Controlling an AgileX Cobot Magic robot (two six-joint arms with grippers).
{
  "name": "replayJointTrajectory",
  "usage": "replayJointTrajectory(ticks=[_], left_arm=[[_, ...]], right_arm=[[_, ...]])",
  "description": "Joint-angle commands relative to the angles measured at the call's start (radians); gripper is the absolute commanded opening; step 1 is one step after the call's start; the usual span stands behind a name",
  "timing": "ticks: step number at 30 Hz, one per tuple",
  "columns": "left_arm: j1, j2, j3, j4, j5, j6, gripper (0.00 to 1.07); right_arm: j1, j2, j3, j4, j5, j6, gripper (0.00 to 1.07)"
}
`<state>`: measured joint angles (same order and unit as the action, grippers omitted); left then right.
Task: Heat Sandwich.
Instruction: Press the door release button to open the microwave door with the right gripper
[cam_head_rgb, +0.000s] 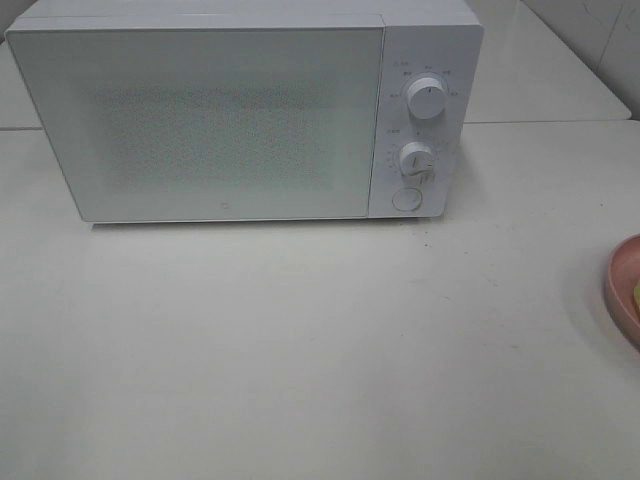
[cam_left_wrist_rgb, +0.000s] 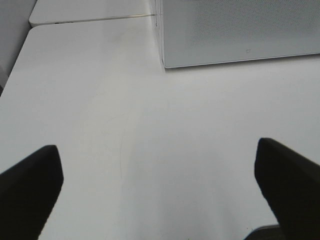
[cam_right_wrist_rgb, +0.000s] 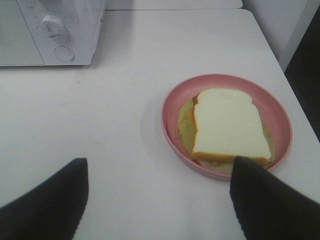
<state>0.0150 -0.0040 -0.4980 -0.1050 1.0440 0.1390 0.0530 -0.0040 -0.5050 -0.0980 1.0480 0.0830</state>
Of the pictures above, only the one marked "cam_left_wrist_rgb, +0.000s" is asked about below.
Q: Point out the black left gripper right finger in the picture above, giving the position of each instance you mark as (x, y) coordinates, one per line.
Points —
(290, 183)

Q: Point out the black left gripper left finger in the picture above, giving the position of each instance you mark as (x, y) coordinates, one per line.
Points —
(28, 193)

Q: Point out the white glass microwave door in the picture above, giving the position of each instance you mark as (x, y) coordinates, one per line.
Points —
(203, 32)

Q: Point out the white microwave oven body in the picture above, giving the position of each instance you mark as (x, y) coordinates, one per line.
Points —
(158, 32)

